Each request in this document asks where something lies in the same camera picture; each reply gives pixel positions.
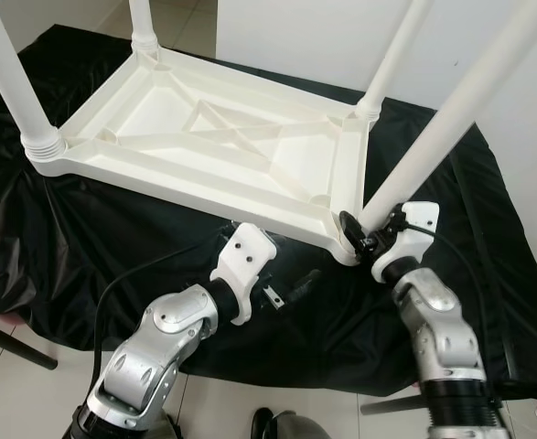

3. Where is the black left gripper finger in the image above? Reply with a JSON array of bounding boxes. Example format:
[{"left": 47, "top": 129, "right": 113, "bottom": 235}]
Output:
[{"left": 282, "top": 270, "right": 324, "bottom": 303}]

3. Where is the white plastic table leg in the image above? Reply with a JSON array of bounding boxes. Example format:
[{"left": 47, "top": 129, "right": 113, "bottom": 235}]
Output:
[
  {"left": 0, "top": 0, "right": 68, "bottom": 164},
  {"left": 355, "top": 0, "right": 434, "bottom": 122},
  {"left": 128, "top": 0, "right": 159, "bottom": 54},
  {"left": 358, "top": 0, "right": 537, "bottom": 231}
]

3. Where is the white plastic children table top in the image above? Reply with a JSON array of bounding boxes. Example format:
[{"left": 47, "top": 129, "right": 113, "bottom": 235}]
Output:
[{"left": 26, "top": 46, "right": 371, "bottom": 268}]

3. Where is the grey right robot foot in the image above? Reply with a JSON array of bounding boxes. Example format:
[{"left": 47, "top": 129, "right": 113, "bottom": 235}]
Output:
[{"left": 252, "top": 407, "right": 333, "bottom": 439}]

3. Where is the grey robot foot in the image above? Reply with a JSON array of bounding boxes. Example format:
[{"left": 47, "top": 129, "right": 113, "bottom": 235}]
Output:
[
  {"left": 252, "top": 407, "right": 333, "bottom": 439},
  {"left": 158, "top": 416, "right": 188, "bottom": 439}
]

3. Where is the black metal table bar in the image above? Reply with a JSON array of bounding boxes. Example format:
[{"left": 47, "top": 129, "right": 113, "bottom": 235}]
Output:
[
  {"left": 360, "top": 393, "right": 424, "bottom": 415},
  {"left": 0, "top": 316, "right": 59, "bottom": 371}
]

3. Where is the grey left robot foot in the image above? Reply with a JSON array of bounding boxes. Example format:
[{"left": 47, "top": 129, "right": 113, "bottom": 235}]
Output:
[{"left": 158, "top": 416, "right": 188, "bottom": 439}]

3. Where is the black table cloth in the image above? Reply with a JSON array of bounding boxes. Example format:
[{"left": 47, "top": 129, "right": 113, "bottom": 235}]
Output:
[{"left": 0, "top": 25, "right": 537, "bottom": 399}]

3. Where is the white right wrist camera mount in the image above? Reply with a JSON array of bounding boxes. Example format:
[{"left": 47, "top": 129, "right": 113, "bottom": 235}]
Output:
[{"left": 371, "top": 201, "right": 440, "bottom": 283}]

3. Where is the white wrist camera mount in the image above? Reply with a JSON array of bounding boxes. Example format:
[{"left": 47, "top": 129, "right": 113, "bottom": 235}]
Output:
[
  {"left": 210, "top": 224, "right": 278, "bottom": 326},
  {"left": 371, "top": 201, "right": 440, "bottom": 283}
]

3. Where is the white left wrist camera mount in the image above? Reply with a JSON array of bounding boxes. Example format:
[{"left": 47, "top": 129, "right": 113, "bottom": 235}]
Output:
[{"left": 210, "top": 224, "right": 278, "bottom": 326}]

